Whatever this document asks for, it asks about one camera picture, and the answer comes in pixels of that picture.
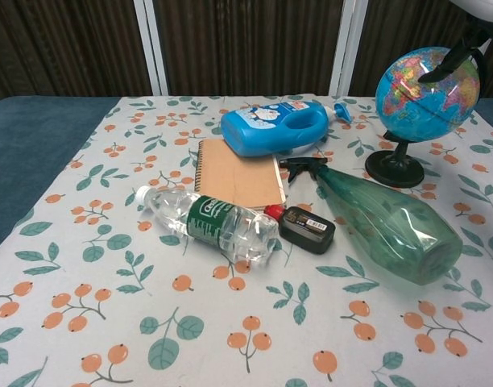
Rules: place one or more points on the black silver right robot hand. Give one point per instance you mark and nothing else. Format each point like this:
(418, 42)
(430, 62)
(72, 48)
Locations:
(478, 28)

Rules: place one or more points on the small globe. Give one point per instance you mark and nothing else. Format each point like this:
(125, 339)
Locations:
(419, 109)

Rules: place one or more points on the dark brown ribbed screen panel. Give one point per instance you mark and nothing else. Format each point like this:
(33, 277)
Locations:
(246, 44)
(399, 28)
(61, 44)

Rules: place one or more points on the green transparent spray bottle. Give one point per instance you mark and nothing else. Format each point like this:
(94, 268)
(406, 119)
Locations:
(383, 221)

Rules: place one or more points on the blue detergent pump bottle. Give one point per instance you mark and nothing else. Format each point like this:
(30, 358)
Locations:
(266, 125)

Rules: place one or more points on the small black bottle red cap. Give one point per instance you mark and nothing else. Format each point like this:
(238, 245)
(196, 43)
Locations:
(307, 231)

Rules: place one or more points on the brown spiral notebook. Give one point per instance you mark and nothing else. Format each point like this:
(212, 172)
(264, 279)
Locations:
(238, 173)

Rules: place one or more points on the clear water bottle green label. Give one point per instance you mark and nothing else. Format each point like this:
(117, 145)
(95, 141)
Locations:
(214, 223)

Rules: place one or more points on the floral leaf print tablecloth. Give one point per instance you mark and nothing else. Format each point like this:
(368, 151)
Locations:
(150, 302)

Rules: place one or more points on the white screen frame post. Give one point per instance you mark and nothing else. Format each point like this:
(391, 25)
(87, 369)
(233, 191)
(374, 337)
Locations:
(347, 44)
(152, 44)

